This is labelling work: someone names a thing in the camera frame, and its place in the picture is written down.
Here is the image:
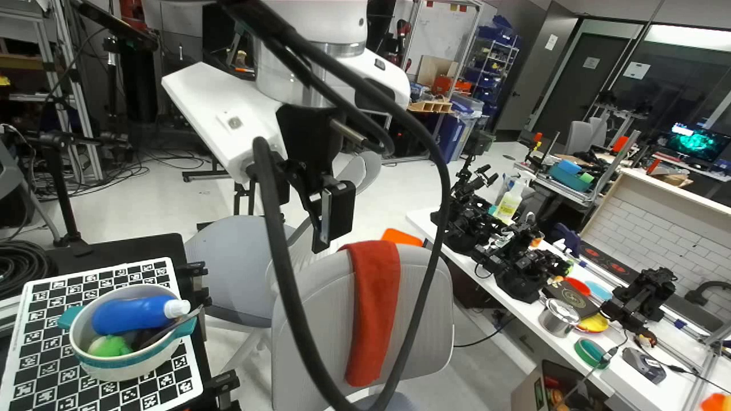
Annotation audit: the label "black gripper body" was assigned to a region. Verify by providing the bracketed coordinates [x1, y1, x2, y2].
[276, 105, 356, 252]

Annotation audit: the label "black tripod stand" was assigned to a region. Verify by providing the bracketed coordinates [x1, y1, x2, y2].
[2, 124, 147, 250]

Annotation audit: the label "blue white bottle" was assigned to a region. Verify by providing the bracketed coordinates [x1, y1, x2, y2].
[91, 294, 192, 336]

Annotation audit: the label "black clamp tool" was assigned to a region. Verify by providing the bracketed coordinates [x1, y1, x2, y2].
[601, 267, 677, 322]

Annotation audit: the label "checkerboard calibration board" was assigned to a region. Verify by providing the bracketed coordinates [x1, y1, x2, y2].
[0, 259, 203, 411]

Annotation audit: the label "orange towel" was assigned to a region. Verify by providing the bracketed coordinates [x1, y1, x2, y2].
[344, 240, 402, 388]

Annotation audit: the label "white brick pattern box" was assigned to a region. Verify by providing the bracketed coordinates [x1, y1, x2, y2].
[579, 170, 731, 293]

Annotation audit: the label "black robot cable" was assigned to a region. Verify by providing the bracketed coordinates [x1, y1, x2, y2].
[216, 0, 454, 411]

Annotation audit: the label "coiled black cables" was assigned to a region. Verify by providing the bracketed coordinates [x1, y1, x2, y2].
[0, 240, 52, 302]

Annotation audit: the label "small metal cup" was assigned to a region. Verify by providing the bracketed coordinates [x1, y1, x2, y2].
[538, 299, 577, 337]

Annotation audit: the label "green ball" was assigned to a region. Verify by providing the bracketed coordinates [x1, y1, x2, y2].
[86, 336, 131, 356]

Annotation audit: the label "far grey office chair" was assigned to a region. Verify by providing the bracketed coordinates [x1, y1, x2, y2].
[185, 150, 382, 328]

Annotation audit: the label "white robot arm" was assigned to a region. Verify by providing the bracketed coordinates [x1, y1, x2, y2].
[163, 0, 408, 252]

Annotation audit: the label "white teal bowl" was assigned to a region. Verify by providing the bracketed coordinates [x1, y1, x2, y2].
[57, 283, 198, 381]

